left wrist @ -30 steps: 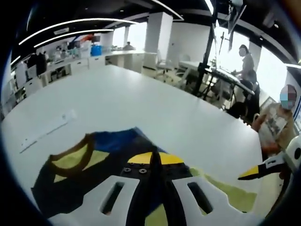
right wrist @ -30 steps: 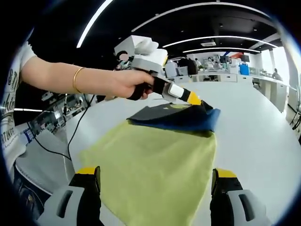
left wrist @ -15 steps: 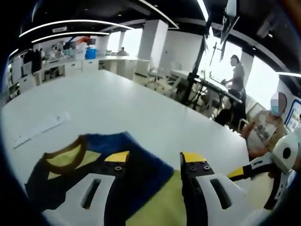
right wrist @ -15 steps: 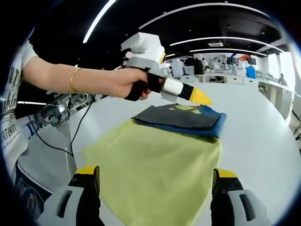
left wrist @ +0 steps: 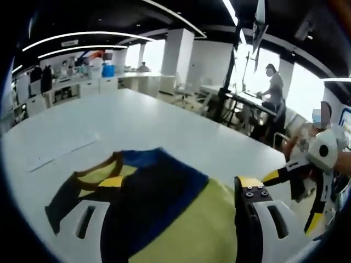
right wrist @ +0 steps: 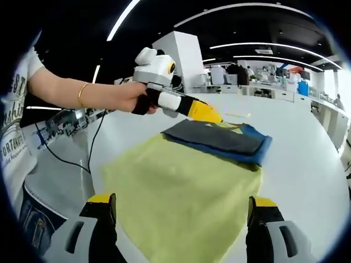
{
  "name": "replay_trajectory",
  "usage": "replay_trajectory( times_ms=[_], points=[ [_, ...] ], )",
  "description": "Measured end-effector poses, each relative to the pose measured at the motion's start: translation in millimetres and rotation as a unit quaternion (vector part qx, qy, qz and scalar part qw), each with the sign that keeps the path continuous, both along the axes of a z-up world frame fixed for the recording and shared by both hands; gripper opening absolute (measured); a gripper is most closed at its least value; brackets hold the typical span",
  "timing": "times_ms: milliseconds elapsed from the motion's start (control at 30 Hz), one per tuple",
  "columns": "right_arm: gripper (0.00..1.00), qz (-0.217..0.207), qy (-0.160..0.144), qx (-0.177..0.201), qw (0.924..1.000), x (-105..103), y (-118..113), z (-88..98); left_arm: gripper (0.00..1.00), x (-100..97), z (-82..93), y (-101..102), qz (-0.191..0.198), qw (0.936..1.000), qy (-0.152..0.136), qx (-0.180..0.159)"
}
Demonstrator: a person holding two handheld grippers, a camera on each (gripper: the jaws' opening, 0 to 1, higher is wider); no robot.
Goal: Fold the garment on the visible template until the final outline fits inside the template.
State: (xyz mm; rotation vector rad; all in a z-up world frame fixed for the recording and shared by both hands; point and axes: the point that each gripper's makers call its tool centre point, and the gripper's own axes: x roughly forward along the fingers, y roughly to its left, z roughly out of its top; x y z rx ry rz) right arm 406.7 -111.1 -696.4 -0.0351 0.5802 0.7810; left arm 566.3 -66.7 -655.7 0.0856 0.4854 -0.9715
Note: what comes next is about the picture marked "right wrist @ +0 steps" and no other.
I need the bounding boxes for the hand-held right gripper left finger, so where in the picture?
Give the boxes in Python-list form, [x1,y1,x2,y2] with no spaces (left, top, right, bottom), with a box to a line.
[45,193,118,263]

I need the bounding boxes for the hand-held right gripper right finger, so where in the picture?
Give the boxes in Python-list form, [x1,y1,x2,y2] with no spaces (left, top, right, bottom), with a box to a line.
[245,196,318,263]

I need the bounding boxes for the yellow blue grey garment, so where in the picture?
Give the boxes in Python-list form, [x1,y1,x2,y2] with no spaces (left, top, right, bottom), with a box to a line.
[101,120,274,263]

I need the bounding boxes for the person's left hand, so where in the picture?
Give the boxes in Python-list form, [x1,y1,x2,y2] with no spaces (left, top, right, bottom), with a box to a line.
[109,81,160,116]

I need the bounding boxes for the long ceiling light strip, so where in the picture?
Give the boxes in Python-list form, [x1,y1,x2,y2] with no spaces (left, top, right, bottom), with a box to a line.
[106,0,140,42]

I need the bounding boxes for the black backpack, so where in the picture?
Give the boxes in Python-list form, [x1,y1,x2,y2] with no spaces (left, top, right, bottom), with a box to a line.
[237,65,250,86]

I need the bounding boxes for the white mesh office chair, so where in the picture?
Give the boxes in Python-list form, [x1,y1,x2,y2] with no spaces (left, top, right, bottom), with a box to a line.
[23,153,97,220]

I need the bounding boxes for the person's blue jeans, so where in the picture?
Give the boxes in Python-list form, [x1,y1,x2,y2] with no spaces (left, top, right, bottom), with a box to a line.
[18,188,68,249]

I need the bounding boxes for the curved white ceiling beam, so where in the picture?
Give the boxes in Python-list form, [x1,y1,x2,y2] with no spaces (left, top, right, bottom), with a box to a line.
[174,2,315,28]

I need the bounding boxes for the curved ceiling light strip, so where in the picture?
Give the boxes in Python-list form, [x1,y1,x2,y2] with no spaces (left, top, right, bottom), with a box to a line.
[210,42,343,69]
[233,55,326,71]

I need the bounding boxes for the row of white cabinets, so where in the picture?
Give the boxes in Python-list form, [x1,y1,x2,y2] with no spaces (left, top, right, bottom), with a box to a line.
[191,82,297,104]

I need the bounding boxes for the equipment rack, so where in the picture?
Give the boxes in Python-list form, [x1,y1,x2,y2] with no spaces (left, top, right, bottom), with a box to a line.
[35,108,93,150]

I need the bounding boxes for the blue bin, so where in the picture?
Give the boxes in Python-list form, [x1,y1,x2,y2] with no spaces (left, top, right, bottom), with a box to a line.
[297,80,310,97]

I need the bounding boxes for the long white desk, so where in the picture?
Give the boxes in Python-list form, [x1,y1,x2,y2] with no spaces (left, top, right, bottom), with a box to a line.
[309,97,351,154]

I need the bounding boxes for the person's white printed shirt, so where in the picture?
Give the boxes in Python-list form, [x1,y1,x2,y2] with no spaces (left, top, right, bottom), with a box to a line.
[0,32,46,192]

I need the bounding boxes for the gold bracelet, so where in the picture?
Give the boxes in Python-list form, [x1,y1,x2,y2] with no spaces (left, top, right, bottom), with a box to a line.
[78,82,90,108]

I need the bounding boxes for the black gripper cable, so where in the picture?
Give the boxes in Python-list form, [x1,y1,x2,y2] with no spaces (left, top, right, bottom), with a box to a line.
[34,108,106,175]

